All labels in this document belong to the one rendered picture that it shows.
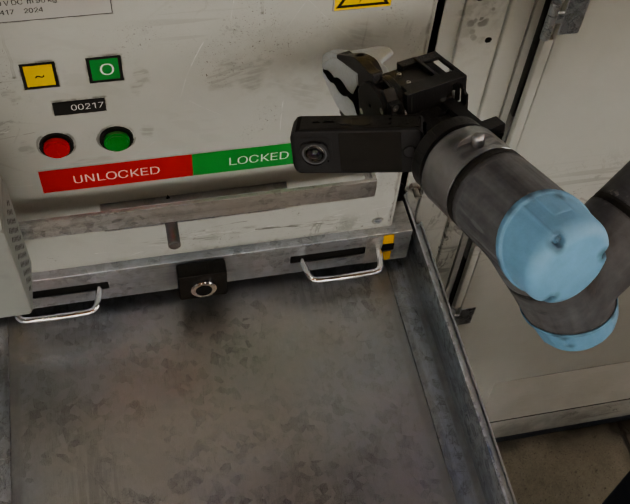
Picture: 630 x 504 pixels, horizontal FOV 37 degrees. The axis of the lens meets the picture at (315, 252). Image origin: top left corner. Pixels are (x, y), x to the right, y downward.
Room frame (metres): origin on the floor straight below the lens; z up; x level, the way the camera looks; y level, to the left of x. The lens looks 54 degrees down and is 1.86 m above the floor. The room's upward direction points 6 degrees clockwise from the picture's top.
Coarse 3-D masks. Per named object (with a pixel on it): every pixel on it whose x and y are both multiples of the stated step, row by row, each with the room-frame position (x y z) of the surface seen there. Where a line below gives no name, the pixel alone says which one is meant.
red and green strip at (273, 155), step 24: (288, 144) 0.68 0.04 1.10; (72, 168) 0.62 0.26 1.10; (96, 168) 0.63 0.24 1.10; (120, 168) 0.63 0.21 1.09; (144, 168) 0.64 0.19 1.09; (168, 168) 0.65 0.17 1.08; (192, 168) 0.65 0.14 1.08; (216, 168) 0.66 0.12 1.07; (240, 168) 0.67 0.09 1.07; (48, 192) 0.61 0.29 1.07
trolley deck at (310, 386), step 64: (64, 320) 0.58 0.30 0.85; (128, 320) 0.59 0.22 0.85; (192, 320) 0.60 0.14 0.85; (256, 320) 0.61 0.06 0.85; (320, 320) 0.62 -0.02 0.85; (384, 320) 0.63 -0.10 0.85; (448, 320) 0.64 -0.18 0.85; (64, 384) 0.50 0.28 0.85; (128, 384) 0.51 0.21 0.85; (192, 384) 0.51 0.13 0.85; (256, 384) 0.52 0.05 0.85; (320, 384) 0.53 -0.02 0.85; (384, 384) 0.54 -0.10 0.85; (64, 448) 0.42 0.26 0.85; (128, 448) 0.43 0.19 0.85; (192, 448) 0.43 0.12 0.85; (256, 448) 0.44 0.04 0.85; (320, 448) 0.45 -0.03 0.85; (384, 448) 0.46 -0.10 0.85
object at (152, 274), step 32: (160, 256) 0.64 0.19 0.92; (192, 256) 0.65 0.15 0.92; (224, 256) 0.65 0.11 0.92; (256, 256) 0.66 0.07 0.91; (288, 256) 0.68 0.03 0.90; (320, 256) 0.69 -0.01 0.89; (352, 256) 0.70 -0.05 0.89; (32, 288) 0.59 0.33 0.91; (64, 288) 0.60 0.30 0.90; (128, 288) 0.62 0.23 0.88; (160, 288) 0.63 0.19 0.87
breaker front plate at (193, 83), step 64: (128, 0) 0.64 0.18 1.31; (192, 0) 0.66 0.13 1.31; (256, 0) 0.67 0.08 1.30; (320, 0) 0.69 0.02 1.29; (0, 64) 0.61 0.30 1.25; (64, 64) 0.62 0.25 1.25; (128, 64) 0.64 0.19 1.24; (192, 64) 0.66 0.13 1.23; (256, 64) 0.68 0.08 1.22; (320, 64) 0.69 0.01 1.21; (384, 64) 0.71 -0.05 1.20; (0, 128) 0.60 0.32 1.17; (64, 128) 0.62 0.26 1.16; (128, 128) 0.64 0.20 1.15; (192, 128) 0.66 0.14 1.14; (256, 128) 0.68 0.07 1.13; (64, 192) 0.62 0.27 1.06; (128, 192) 0.64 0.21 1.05; (192, 192) 0.65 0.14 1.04; (256, 192) 0.67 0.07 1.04; (384, 192) 0.72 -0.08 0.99; (64, 256) 0.61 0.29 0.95; (128, 256) 0.63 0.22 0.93
